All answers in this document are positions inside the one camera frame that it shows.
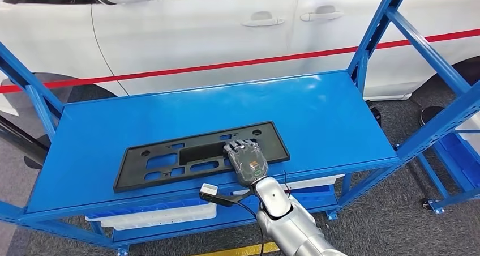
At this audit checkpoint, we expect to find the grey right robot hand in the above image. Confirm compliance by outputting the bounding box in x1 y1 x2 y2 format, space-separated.
223 139 269 188

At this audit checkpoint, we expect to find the black plastic plate frame part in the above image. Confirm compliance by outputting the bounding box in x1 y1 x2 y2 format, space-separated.
113 121 290 194

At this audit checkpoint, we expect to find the blue metal shelf rack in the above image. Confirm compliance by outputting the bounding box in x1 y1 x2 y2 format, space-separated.
0 0 480 256
418 112 480 215

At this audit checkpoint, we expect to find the white plastic crate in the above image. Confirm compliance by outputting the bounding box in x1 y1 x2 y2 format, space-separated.
455 113 480 153
85 203 217 232
229 174 346 197

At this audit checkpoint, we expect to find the blue plastic crate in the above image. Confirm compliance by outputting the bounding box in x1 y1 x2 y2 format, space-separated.
289 186 339 211
87 198 209 218

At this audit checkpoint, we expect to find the white car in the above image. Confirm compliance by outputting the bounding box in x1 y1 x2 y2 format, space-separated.
0 0 480 101

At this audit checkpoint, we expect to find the black round stand base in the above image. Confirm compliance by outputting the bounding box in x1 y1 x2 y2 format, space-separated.
419 106 446 127

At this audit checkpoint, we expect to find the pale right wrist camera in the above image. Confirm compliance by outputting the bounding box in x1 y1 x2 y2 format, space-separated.
199 183 219 199

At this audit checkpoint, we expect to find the black camera cable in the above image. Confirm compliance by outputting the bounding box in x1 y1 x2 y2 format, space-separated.
221 198 266 256

